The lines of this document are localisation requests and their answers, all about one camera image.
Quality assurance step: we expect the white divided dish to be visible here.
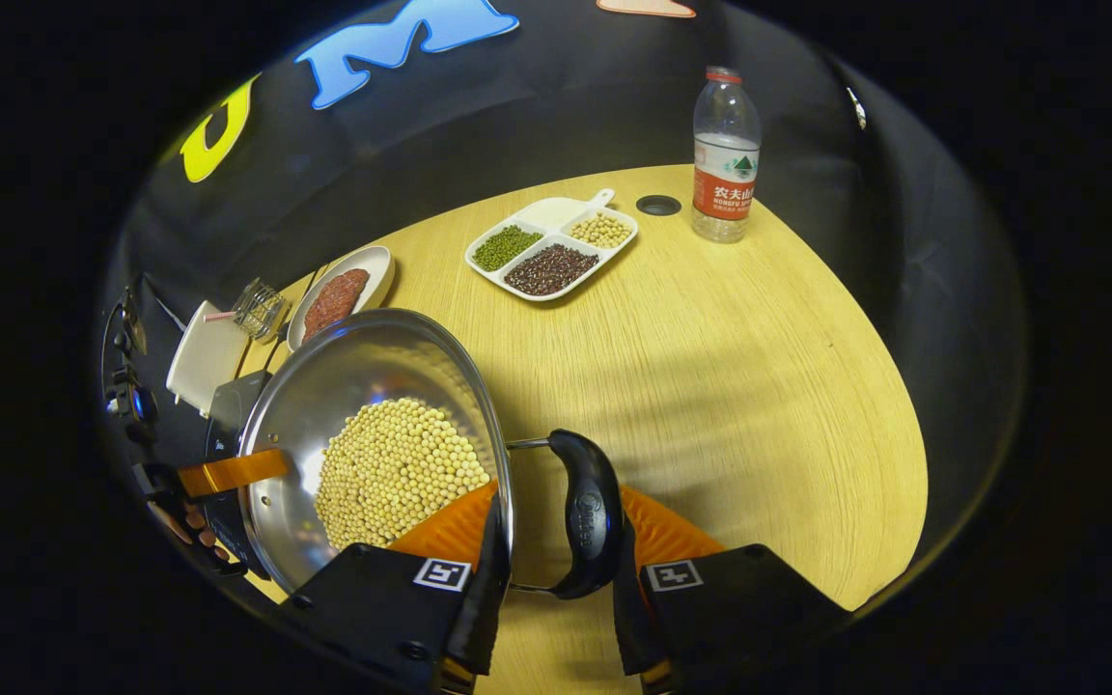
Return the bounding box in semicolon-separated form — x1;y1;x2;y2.
464;188;639;302

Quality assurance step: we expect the heap of dark red beans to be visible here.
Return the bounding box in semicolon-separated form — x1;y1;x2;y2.
504;243;600;296

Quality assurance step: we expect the red raw steak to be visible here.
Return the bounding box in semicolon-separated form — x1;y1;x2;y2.
302;285;349;341
324;268;371;310

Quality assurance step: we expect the metal wire basket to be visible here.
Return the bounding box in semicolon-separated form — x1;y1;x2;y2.
231;278;289;342

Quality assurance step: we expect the heap of green mung beans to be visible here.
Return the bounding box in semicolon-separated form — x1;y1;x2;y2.
472;225;544;272

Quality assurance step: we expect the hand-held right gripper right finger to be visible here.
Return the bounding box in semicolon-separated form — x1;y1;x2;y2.
611;483;851;695

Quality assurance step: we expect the small heap of soybeans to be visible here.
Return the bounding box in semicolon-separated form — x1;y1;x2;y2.
570;213;633;249

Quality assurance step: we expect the pile of soybeans in pot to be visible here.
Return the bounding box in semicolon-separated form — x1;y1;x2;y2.
313;397;491;551

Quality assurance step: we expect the clear water bottle red label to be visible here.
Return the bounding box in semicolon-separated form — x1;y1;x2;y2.
691;66;763;243

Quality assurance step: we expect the steel pot with black handle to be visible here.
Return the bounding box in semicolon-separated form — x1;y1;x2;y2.
237;309;626;601

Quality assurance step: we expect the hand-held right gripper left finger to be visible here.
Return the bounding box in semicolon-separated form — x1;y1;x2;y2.
281;480;514;695

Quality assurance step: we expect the white toaster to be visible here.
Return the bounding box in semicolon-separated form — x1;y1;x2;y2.
166;300;250;418

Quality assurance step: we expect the black induction cooktop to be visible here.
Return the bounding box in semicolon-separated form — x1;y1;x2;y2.
201;370;272;580

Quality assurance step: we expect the round white plate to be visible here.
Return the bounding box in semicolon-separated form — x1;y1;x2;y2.
286;245;396;351

